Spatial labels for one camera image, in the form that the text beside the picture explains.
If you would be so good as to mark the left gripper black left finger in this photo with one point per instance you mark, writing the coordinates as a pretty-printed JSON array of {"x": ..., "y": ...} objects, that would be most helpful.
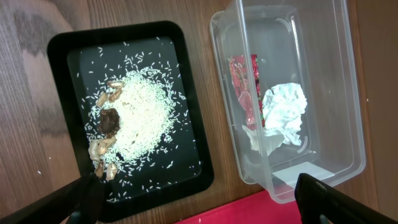
[{"x": 81, "y": 201}]

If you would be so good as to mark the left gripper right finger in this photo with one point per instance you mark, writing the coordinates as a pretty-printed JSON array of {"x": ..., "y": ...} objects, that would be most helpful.
[{"x": 319, "y": 203}]

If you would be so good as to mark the food scraps and rice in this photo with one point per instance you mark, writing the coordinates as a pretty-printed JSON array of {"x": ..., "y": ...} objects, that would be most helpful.
[{"x": 141, "y": 81}]

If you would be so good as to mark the white napkin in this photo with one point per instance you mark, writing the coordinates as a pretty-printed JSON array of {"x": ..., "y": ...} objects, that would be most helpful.
[{"x": 283, "y": 106}]

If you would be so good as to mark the red snack wrapper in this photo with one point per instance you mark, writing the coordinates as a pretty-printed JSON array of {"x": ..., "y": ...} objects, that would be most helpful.
[{"x": 239, "y": 75}]

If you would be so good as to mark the clear plastic waste bin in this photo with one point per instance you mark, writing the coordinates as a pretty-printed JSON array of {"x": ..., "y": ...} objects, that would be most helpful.
[{"x": 288, "y": 80}]

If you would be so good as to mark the red serving tray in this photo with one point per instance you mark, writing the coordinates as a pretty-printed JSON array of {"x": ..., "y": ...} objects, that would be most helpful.
[{"x": 258, "y": 208}]

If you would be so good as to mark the black rectangular tray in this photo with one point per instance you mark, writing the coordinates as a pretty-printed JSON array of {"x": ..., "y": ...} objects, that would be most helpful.
[{"x": 58, "y": 50}]

